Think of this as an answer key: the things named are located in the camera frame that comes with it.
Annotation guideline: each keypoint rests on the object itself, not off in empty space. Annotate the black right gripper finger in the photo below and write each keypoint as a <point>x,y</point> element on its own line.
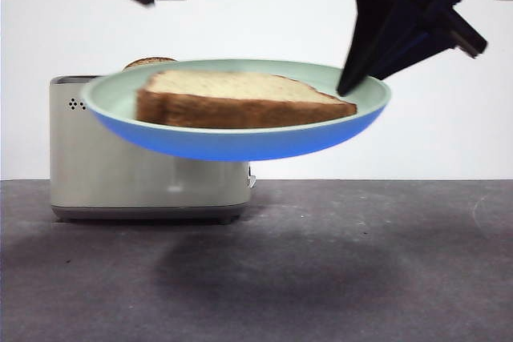
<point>366,37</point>
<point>417,41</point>

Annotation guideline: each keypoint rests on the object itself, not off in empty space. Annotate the brown toast slice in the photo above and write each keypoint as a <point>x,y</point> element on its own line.
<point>150,62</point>
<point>240,97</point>

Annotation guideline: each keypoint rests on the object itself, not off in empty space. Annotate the pale green round plate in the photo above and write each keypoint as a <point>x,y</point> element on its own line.
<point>240,143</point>

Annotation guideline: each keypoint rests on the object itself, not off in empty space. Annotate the cream two-slot toaster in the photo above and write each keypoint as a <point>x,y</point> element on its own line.
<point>120,182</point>

